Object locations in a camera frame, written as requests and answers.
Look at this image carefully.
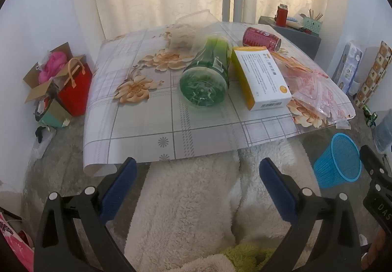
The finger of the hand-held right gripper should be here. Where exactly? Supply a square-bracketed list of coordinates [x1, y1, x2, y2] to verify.
[359, 145, 392, 192]

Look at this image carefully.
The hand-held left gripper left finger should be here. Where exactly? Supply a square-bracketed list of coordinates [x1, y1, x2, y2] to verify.
[34, 156, 137, 272]

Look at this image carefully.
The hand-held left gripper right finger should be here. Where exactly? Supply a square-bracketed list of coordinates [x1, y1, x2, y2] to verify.
[259, 157, 362, 272]

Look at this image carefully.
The blue mesh waste basket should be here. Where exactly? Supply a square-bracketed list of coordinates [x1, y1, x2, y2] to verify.
[313, 133, 362, 189]

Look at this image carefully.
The clear bag with red print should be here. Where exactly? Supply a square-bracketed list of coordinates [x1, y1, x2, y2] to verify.
[286, 71, 340, 129]

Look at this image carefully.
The yellow and white carton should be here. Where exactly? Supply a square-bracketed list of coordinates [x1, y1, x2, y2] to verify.
[231, 46, 292, 112]

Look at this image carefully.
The clear bag with orange stripe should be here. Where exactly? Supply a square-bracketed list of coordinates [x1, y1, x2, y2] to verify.
[269, 51, 330, 80]

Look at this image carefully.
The green plastic bottle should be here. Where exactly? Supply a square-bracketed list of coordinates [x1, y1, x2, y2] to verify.
[179, 34, 234, 109]

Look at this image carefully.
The red drink can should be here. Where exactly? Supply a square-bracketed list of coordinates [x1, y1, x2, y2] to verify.
[243, 26, 282, 51]

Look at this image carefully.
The clear bag of beige noodles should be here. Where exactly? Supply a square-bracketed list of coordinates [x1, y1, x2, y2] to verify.
[165, 10, 221, 54]

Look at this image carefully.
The person's right hand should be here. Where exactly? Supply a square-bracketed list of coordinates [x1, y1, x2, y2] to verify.
[361, 227, 392, 271]

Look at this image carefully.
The large clear water jug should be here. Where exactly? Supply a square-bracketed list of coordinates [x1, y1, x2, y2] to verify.
[372, 110, 392, 154]

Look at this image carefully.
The floral plastic tablecloth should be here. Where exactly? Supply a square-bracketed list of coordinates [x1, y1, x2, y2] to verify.
[83, 21, 356, 179]

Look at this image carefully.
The patterned wrapping paper roll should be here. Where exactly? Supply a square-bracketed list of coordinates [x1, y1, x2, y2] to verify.
[355, 40, 392, 109]

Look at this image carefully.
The pack of tissue rolls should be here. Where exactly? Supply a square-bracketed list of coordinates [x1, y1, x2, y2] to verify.
[331, 41, 363, 95]

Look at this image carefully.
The small black object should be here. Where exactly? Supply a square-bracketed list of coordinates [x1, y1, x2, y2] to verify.
[35, 126, 49, 142]

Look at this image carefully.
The teal and gold box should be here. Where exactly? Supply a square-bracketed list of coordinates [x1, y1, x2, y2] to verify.
[38, 97, 72, 129]

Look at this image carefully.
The red gift bag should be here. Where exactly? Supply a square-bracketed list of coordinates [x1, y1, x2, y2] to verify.
[58, 58, 93, 116]

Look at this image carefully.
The pink printed bag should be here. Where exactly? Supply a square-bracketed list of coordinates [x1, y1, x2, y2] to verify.
[0, 211, 34, 272]

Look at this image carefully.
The grey cabinet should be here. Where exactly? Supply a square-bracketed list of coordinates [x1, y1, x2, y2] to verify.
[258, 16, 322, 60]

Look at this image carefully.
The brown cardboard box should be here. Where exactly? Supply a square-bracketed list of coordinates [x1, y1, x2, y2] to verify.
[24, 42, 88, 104]

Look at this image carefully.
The pink fluffy bundle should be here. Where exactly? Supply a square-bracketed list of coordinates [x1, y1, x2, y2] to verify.
[38, 52, 68, 83]

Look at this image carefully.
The green pen holder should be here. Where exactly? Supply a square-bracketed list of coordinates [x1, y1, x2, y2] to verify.
[302, 13, 323, 34]

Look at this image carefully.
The white and blue roll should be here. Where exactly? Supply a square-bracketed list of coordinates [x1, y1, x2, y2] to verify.
[286, 16, 304, 29]

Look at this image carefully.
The red thermos flask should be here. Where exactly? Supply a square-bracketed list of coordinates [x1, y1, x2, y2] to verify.
[276, 4, 288, 27]

